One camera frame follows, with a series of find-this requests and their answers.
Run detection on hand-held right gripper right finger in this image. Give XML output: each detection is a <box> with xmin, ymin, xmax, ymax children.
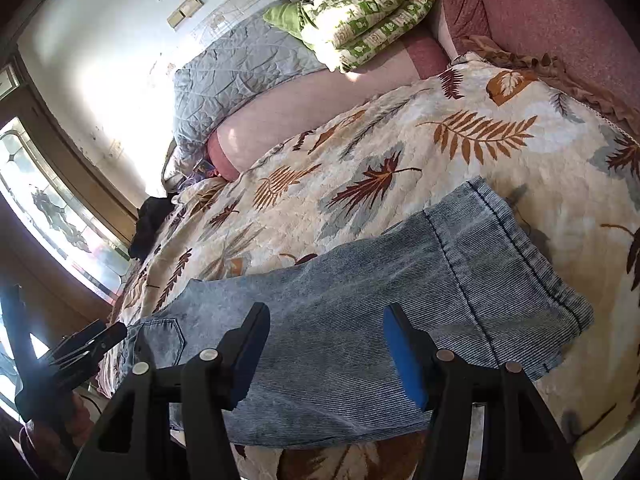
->
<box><xmin>382</xmin><ymin>302</ymin><xmax>583</xmax><ymax>480</ymax></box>

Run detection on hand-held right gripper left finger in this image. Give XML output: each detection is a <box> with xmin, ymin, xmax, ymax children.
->
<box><xmin>66</xmin><ymin>302</ymin><xmax>271</xmax><ymax>480</ymax></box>

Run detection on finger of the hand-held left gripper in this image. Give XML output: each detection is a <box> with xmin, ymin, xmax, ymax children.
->
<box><xmin>50</xmin><ymin>319</ymin><xmax>109</xmax><ymax>351</ymax></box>
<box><xmin>60</xmin><ymin>322</ymin><xmax>129</xmax><ymax>367</ymax></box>

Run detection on blue denim pants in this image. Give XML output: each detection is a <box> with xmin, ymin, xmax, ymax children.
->
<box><xmin>117</xmin><ymin>177</ymin><xmax>596</xmax><ymax>448</ymax></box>

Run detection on black cloth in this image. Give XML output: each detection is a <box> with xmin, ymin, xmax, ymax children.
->
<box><xmin>127</xmin><ymin>195</ymin><xmax>174</xmax><ymax>261</ymax></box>

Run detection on stained glass wooden door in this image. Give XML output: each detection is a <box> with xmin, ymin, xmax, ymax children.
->
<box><xmin>0</xmin><ymin>50</ymin><xmax>141</xmax><ymax>321</ymax></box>

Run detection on white crumpled cloth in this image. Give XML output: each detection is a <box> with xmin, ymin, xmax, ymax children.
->
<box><xmin>162</xmin><ymin>150</ymin><xmax>197</xmax><ymax>192</ymax></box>

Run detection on leaf print blanket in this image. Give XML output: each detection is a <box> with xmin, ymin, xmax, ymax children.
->
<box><xmin>95</xmin><ymin>52</ymin><xmax>640</xmax><ymax>480</ymax></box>

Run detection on pink bolster cushion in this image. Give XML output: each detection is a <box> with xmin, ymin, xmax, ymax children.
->
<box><xmin>207</xmin><ymin>35</ymin><xmax>451</xmax><ymax>181</ymax></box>

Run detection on grey quilted pillow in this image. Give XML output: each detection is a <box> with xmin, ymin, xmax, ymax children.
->
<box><xmin>172</xmin><ymin>12</ymin><xmax>326</xmax><ymax>161</ymax></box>

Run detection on green patterned quilt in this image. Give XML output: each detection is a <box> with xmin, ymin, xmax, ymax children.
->
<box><xmin>262</xmin><ymin>0</ymin><xmax>442</xmax><ymax>73</ymax></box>

